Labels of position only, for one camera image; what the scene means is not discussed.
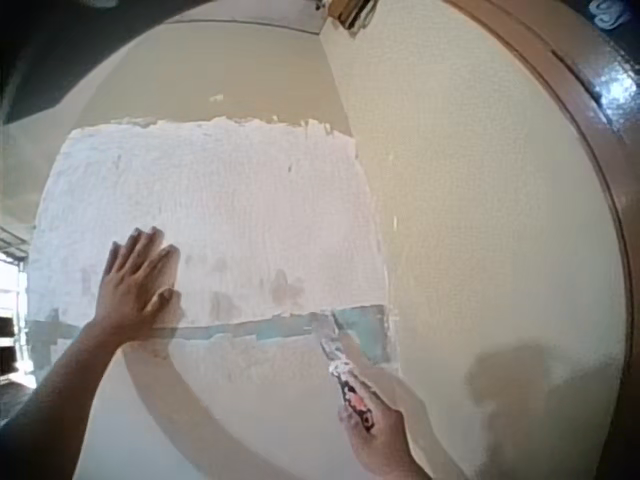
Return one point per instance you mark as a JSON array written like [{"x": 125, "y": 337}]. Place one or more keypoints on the person's right hand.
[{"x": 382, "y": 420}]

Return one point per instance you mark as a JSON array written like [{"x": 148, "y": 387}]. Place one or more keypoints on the metal shelf rack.
[{"x": 12, "y": 310}]

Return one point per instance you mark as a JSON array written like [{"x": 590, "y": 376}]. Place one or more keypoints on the brown wooden door frame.
[{"x": 580, "y": 125}]

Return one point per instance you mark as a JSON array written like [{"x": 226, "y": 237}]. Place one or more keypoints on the person's left hand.
[{"x": 132, "y": 295}]

